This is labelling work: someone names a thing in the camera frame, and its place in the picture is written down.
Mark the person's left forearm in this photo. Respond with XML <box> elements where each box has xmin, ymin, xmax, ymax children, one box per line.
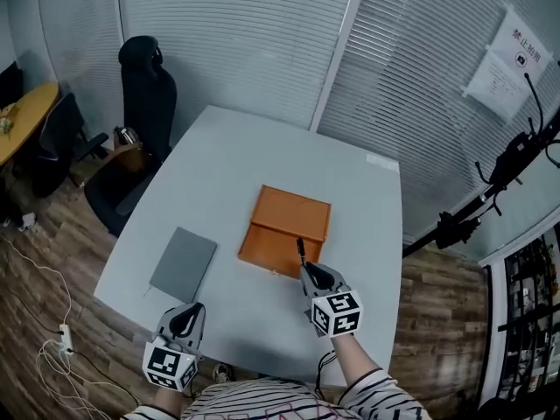
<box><xmin>150</xmin><ymin>381</ymin><xmax>190</xmax><ymax>420</ymax></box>

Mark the orange box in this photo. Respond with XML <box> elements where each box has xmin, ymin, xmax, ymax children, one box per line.
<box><xmin>237</xmin><ymin>184</ymin><xmax>333</xmax><ymax>279</ymax></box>

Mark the black coat rack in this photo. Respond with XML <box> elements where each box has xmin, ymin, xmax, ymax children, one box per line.
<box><xmin>402</xmin><ymin>72</ymin><xmax>560</xmax><ymax>260</ymax></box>

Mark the round wooden table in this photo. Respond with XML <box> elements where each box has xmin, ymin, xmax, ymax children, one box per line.
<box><xmin>0</xmin><ymin>81</ymin><xmax>60</xmax><ymax>165</ymax></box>

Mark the white text sheet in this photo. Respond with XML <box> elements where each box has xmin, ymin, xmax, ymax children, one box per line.
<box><xmin>461</xmin><ymin>48</ymin><xmax>533</xmax><ymax>124</ymax></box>

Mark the white notice with red print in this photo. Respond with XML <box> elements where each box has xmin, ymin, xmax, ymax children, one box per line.
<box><xmin>487</xmin><ymin>2</ymin><xmax>555</xmax><ymax>95</ymax></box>

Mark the clear tape patch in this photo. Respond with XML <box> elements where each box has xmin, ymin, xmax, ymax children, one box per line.
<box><xmin>365</xmin><ymin>153</ymin><xmax>400</xmax><ymax>172</ymax></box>

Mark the metal bottle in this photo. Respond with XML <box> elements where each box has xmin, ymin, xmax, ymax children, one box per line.
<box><xmin>113</xmin><ymin>125</ymin><xmax>140</xmax><ymax>146</ymax></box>

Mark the person's shoe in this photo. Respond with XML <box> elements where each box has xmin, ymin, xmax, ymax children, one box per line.
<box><xmin>212</xmin><ymin>362</ymin><xmax>234</xmax><ymax>384</ymax></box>

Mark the brown bag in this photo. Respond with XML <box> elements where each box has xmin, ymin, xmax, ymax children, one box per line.
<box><xmin>102</xmin><ymin>140</ymin><xmax>150</xmax><ymax>174</ymax></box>

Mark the black office chair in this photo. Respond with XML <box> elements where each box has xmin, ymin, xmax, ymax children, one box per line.
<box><xmin>84</xmin><ymin>35</ymin><xmax>179</xmax><ymax>239</ymax></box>

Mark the person's right forearm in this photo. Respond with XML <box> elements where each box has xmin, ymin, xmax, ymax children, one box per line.
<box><xmin>328</xmin><ymin>333</ymin><xmax>424</xmax><ymax>420</ymax></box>

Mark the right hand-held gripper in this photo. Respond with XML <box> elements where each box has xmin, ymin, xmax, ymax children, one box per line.
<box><xmin>299</xmin><ymin>262</ymin><xmax>364</xmax><ymax>339</ymax></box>

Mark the dark grey chair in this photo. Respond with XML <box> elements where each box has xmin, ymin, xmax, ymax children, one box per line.
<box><xmin>32</xmin><ymin>93</ymin><xmax>109</xmax><ymax>199</ymax></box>

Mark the black high-back chair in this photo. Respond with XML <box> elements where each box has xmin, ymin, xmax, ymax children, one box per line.
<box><xmin>0</xmin><ymin>61</ymin><xmax>24</xmax><ymax>109</ymax></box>

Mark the white power cable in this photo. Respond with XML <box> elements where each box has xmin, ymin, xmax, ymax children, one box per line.
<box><xmin>0</xmin><ymin>233</ymin><xmax>113</xmax><ymax>420</ymax></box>

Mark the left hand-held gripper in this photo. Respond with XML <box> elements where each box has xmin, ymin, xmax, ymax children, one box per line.
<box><xmin>143</xmin><ymin>303</ymin><xmax>207</xmax><ymax>392</ymax></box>

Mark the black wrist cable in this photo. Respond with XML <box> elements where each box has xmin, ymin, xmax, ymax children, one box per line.
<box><xmin>315</xmin><ymin>350</ymin><xmax>339</xmax><ymax>398</ymax></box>

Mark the black display shelf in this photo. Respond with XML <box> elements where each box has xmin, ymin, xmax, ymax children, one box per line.
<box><xmin>479</xmin><ymin>225</ymin><xmax>560</xmax><ymax>410</ymax></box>

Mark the black hanging bag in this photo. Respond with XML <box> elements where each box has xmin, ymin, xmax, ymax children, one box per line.
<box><xmin>488</xmin><ymin>131</ymin><xmax>540</xmax><ymax>187</ymax></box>

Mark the person's striped shirt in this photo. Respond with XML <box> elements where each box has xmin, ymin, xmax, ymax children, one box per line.
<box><xmin>122</xmin><ymin>376</ymin><xmax>434</xmax><ymax>420</ymax></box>

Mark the grey notebook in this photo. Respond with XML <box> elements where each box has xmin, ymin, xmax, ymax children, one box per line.
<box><xmin>143</xmin><ymin>227</ymin><xmax>219</xmax><ymax>305</ymax></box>

